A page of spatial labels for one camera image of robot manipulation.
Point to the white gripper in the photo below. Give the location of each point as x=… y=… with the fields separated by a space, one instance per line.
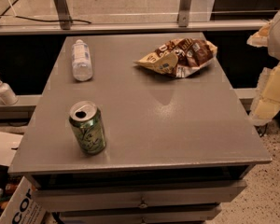
x=266 y=103

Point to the green soda can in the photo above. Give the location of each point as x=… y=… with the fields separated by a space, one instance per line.
x=86 y=123

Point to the brown chip bag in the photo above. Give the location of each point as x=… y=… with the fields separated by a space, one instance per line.
x=180 y=57

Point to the grey drawer cabinet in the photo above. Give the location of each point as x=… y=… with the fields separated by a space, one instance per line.
x=183 y=145

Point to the clear plastic water bottle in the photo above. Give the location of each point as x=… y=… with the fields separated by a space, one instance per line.
x=81 y=61

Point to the upper drawer knob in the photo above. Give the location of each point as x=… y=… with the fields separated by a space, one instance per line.
x=143 y=204

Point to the white pump dispenser bottle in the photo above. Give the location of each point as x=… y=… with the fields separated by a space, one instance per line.
x=7 y=95

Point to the white cardboard box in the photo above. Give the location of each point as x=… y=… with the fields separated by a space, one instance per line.
x=21 y=208

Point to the metal railing frame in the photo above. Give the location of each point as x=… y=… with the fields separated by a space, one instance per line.
x=68 y=17

